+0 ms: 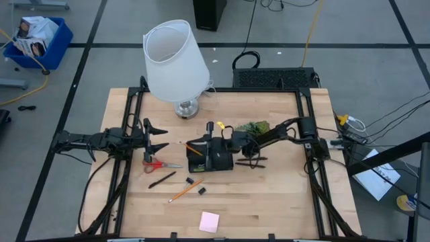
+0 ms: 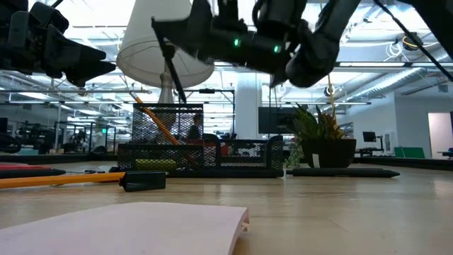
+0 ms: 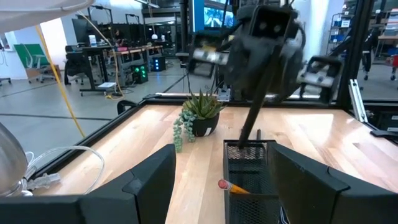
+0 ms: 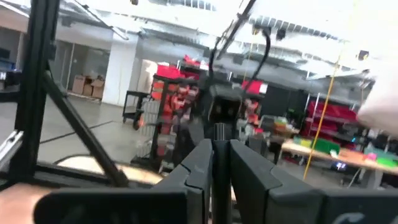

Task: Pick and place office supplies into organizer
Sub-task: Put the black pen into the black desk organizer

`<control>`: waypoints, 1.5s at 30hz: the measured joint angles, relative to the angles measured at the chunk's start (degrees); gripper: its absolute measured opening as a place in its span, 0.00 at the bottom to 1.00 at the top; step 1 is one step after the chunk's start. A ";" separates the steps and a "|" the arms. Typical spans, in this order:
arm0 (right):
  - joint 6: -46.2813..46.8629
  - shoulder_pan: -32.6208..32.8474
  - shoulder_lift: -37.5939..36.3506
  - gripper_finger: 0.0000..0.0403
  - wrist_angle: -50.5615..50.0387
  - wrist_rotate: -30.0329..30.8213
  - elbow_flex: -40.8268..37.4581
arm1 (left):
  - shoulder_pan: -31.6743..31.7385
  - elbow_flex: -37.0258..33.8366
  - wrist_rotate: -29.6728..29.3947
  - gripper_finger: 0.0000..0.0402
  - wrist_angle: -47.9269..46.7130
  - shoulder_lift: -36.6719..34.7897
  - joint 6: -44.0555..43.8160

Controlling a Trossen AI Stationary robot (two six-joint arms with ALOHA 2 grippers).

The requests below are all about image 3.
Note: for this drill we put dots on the computer tower green lights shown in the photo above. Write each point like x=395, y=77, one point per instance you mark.
x=139, y=73

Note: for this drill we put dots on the succulent plant in black pot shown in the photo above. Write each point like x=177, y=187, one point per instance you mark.
x=203, y=124

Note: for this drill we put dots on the wall display screen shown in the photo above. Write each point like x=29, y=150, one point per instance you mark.
x=217, y=17

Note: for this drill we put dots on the green panel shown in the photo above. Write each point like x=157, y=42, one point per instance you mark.
x=23, y=54

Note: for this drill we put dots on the yellow pencil with pink eraser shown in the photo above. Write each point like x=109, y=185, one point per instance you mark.
x=236, y=188

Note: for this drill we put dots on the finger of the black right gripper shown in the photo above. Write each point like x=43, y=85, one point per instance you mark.
x=320, y=77
x=205, y=57

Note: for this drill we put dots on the background office desk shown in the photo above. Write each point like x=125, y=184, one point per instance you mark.
x=93, y=49

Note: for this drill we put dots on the silver angle bracket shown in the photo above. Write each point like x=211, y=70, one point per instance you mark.
x=357, y=102

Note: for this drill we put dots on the white office chair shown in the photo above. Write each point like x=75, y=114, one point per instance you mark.
x=38, y=62

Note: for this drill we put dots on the black marker pen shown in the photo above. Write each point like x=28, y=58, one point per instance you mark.
x=252, y=115

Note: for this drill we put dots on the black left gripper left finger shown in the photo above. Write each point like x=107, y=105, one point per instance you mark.
x=109, y=205

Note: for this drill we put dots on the computer tower blue lights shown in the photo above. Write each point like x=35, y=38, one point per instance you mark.
x=158, y=63

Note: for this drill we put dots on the black mesh desk organizer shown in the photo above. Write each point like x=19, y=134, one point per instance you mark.
x=248, y=174

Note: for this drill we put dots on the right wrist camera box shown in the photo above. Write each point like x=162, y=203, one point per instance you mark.
x=270, y=26

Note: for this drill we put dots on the black rail clamp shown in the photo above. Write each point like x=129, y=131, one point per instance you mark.
x=124, y=104

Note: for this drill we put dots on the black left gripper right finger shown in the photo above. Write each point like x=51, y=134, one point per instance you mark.
x=311, y=199

